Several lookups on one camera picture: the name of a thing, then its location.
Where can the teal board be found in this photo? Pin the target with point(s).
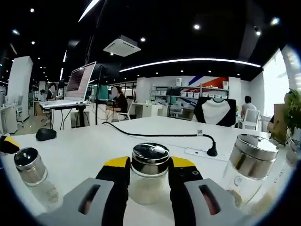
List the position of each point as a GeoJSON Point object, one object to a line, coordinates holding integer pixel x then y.
{"type": "Point", "coordinates": [103, 93]}

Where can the black laptop stand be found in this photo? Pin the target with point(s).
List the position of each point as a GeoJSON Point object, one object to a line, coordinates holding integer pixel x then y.
{"type": "Point", "coordinates": [81, 115]}

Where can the potted green plant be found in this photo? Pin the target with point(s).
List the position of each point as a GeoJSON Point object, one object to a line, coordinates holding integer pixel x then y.
{"type": "Point", "coordinates": [294, 110]}

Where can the white power strip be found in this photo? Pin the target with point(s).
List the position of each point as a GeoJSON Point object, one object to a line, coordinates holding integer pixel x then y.
{"type": "Point", "coordinates": [197, 152]}

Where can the tall seasoning bottle brown spice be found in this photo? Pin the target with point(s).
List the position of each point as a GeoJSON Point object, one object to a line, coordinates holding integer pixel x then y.
{"type": "Point", "coordinates": [252, 157]}

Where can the white mesh chair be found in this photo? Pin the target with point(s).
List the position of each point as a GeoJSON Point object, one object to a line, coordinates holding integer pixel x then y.
{"type": "Point", "coordinates": [129, 108]}
{"type": "Point", "coordinates": [252, 117]}

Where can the black stand pole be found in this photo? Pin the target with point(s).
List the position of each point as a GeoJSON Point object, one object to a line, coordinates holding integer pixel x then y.
{"type": "Point", "coordinates": [100, 106]}

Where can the silver open laptop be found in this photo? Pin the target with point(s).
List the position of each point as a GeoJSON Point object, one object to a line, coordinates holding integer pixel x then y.
{"type": "Point", "coordinates": [80, 80]}

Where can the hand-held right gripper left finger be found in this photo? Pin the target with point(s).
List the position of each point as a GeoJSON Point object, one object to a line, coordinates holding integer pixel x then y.
{"type": "Point", "coordinates": [77, 212]}

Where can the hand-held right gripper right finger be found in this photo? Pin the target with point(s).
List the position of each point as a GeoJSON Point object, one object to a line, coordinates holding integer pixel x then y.
{"type": "Point", "coordinates": [223, 212]}

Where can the metal storage shelf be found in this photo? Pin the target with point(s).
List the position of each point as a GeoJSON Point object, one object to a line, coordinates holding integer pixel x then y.
{"type": "Point", "coordinates": [164, 87]}

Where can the black rounded object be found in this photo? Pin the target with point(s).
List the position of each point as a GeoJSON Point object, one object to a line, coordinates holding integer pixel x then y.
{"type": "Point", "coordinates": [45, 134]}

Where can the cardboard box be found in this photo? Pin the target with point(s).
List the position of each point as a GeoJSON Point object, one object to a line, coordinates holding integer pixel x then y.
{"type": "Point", "coordinates": [278, 117]}

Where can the ceiling light strip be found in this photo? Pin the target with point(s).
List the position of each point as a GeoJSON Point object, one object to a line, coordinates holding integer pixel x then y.
{"type": "Point", "coordinates": [88, 10]}
{"type": "Point", "coordinates": [188, 60]}

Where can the row of white storage bins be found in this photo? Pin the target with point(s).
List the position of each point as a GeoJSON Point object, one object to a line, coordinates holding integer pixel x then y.
{"type": "Point", "coordinates": [204, 95]}

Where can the ceiling air conditioner unit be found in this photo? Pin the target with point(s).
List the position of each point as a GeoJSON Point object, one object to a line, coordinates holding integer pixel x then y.
{"type": "Point", "coordinates": [122, 46]}

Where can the short glass seasoning bottle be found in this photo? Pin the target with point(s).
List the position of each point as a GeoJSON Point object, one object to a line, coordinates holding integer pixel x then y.
{"type": "Point", "coordinates": [149, 160]}
{"type": "Point", "coordinates": [30, 169]}

